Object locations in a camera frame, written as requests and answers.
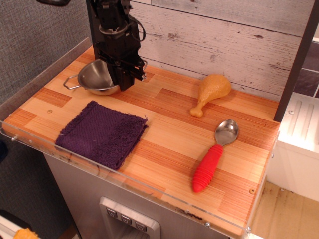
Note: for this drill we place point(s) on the silver dispenser panel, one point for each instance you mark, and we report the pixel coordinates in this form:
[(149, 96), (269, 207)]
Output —
[(122, 222)]

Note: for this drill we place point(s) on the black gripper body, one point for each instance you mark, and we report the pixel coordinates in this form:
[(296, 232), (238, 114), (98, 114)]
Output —
[(120, 48)]

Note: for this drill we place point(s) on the dark vertical post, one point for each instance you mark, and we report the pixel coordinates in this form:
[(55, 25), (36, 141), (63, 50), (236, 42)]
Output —
[(298, 61)]

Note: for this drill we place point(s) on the toy chicken drumstick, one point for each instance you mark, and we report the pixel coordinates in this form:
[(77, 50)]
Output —
[(212, 87)]

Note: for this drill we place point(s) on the purple cloth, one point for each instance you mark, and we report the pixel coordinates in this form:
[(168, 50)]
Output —
[(102, 135)]

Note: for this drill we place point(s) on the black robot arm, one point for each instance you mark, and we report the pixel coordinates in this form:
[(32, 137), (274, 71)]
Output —
[(109, 14)]

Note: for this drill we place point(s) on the steel bowl with handles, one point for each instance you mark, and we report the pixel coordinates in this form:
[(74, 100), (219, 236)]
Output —
[(95, 78)]

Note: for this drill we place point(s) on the grey toy fridge cabinet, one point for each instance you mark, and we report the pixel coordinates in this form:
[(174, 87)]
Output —
[(82, 191)]

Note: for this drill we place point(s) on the orange object bottom left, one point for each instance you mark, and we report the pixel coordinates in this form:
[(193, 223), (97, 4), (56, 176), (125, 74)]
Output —
[(25, 234)]

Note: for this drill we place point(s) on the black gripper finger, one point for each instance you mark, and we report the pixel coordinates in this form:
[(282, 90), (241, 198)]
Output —
[(114, 72), (125, 79)]

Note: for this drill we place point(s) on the spoon with red handle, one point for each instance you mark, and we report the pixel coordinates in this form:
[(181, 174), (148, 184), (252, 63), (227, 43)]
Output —
[(225, 134)]

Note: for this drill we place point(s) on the clear acrylic guard rail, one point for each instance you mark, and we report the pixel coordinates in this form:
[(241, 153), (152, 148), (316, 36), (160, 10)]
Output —
[(161, 168)]

